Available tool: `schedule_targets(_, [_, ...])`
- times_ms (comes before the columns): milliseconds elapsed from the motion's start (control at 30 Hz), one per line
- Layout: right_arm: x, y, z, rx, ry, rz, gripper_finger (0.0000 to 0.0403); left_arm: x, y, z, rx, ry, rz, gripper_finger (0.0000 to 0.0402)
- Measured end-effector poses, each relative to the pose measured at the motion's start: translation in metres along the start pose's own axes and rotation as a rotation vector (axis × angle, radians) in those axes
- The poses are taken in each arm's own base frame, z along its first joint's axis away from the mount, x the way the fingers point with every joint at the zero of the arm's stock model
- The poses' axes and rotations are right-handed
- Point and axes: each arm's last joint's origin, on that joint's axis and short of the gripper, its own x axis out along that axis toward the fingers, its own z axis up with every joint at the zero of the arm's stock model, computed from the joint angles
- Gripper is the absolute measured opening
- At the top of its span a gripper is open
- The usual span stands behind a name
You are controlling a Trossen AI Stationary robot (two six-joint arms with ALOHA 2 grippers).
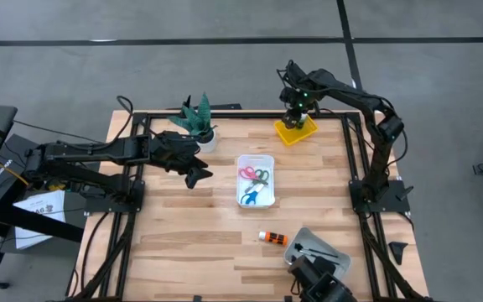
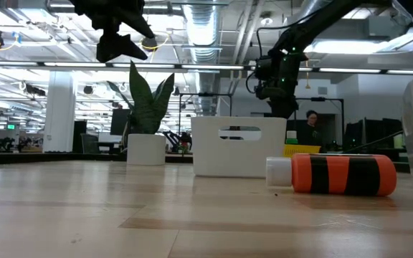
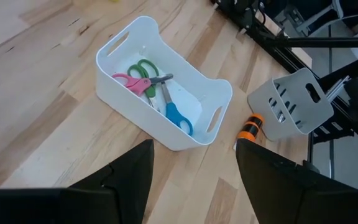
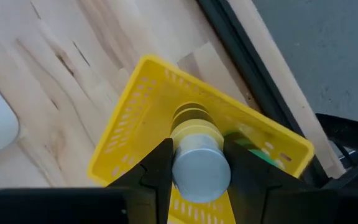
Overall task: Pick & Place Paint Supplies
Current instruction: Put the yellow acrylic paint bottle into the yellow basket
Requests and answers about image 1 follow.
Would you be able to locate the green plant in white pot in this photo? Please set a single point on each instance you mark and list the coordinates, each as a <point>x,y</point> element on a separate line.
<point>199,121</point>

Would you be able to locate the black cardboard box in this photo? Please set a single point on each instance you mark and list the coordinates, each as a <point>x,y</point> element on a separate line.
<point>2,168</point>

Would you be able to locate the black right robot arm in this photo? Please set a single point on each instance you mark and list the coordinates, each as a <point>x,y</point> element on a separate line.
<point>375,168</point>

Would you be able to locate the black brush fluffy black head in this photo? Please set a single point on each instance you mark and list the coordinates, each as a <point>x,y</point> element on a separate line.
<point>298,246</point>

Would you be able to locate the blue scissors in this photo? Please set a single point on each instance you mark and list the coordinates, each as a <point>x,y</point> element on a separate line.
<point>250,196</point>

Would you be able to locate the orange paint bottle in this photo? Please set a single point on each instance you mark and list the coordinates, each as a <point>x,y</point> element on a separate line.
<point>275,238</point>

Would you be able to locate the black camera clamp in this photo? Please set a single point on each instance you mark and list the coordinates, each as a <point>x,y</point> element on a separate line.
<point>197,298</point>
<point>287,298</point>

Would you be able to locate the yellow plastic basket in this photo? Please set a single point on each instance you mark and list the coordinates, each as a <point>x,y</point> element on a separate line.
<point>296,138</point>

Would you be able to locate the black metal table frame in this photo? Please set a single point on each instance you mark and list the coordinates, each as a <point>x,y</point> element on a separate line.
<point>245,114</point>

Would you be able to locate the black mast foot bracket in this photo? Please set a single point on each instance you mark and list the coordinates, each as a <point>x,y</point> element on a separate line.
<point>224,106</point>

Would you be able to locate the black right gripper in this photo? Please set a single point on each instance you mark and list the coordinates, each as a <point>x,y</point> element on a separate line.
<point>298,100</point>

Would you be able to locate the white plastic bin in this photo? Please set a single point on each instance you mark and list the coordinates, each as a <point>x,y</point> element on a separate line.
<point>266,197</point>

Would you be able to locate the green scissors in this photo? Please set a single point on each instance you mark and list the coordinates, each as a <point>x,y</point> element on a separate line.
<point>262,178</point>

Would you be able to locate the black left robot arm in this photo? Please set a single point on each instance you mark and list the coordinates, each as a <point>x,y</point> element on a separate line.
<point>99,152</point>

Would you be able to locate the white paper sheet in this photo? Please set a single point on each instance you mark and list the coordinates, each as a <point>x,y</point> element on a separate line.
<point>36,209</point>

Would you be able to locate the black wedge piece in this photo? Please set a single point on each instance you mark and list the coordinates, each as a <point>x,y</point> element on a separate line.
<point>398,251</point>

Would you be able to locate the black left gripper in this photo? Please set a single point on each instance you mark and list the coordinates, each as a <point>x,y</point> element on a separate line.
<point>174,149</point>

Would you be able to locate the pink scissors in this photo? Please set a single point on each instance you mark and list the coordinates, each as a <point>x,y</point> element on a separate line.
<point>253,176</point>

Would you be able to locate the light grey plastic tray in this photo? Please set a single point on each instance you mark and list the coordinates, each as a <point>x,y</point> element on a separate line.
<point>308,237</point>

